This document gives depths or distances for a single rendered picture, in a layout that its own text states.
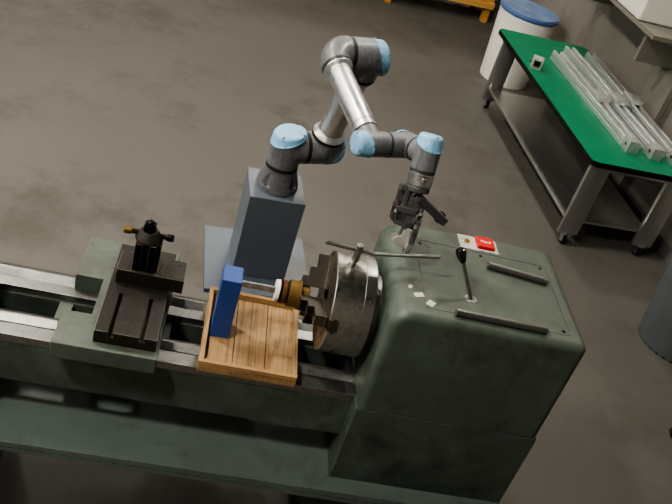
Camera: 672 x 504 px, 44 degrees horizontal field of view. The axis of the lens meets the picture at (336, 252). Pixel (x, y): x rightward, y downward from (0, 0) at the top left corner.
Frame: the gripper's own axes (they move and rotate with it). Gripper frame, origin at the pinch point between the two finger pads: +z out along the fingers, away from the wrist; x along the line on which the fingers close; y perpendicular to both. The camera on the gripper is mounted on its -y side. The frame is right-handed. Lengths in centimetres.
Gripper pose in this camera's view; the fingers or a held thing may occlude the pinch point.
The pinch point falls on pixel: (406, 252)
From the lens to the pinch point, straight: 245.9
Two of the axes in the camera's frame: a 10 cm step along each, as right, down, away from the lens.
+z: -2.4, 9.3, 2.7
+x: 1.1, 3.0, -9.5
